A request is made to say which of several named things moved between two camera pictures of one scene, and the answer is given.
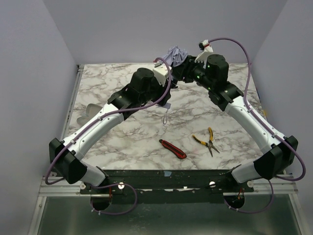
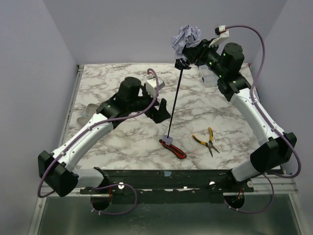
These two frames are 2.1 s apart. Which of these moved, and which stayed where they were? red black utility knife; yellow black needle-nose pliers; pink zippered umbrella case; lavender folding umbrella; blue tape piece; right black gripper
Moved: lavender folding umbrella; right black gripper
Stayed: pink zippered umbrella case; blue tape piece; yellow black needle-nose pliers; red black utility knife
